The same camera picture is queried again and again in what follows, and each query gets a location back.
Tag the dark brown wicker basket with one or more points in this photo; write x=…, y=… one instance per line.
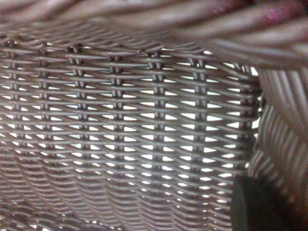
x=134, y=120

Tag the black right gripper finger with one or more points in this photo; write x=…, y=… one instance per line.
x=262, y=209

